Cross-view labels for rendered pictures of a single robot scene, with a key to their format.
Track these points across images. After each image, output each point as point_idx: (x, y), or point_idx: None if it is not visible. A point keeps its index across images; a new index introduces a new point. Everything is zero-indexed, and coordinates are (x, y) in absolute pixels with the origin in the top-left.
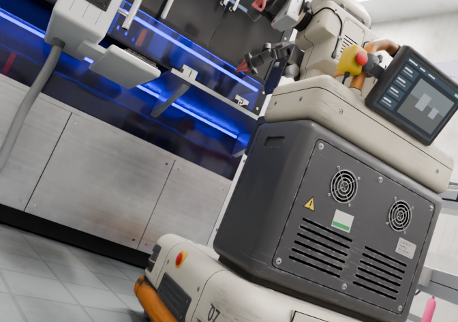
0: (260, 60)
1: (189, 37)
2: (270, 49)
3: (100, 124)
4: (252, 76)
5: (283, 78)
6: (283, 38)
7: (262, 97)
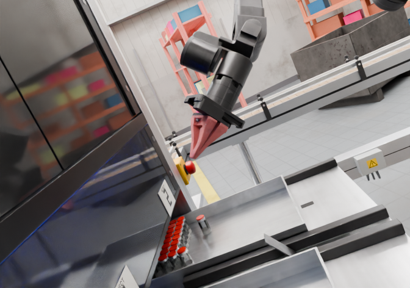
0: (240, 91)
1: (30, 217)
2: (232, 51)
3: None
4: (133, 129)
5: (135, 84)
6: (82, 3)
7: (158, 147)
